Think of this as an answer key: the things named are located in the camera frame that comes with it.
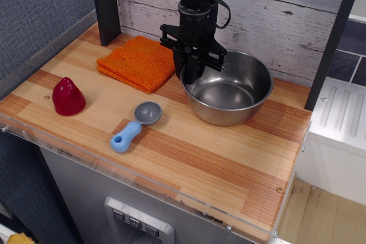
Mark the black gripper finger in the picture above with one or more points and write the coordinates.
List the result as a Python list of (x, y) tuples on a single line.
[(194, 68), (180, 58)]

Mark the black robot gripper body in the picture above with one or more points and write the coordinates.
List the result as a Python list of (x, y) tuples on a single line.
[(195, 34)]

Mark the stainless steel bowl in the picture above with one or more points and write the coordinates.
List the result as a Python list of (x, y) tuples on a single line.
[(232, 96)]

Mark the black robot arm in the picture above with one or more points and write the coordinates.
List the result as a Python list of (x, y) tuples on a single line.
[(199, 5)]

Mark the orange folded cloth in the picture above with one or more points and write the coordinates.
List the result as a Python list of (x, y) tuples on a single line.
[(141, 63)]

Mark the blue grey toy scoop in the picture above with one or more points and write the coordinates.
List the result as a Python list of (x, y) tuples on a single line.
[(145, 114)]

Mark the red strawberry-shaped toy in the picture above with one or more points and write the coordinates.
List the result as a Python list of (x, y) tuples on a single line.
[(67, 98)]

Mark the clear acrylic edge guard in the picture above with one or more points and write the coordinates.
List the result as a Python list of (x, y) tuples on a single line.
[(84, 180)]

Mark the white toy sink unit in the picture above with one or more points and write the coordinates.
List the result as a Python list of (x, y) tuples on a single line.
[(333, 152)]

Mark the silver toy fridge dispenser panel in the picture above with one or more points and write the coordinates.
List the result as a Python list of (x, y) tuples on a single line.
[(131, 225)]

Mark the yellow object bottom left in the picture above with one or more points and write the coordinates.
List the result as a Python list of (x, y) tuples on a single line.
[(19, 239)]

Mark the dark left frame post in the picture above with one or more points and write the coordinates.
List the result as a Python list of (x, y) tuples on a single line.
[(108, 20)]

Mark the dark frame post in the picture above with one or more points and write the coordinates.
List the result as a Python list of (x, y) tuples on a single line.
[(108, 20), (334, 38)]

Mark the dark right frame post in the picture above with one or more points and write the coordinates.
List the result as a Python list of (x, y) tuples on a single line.
[(334, 38)]

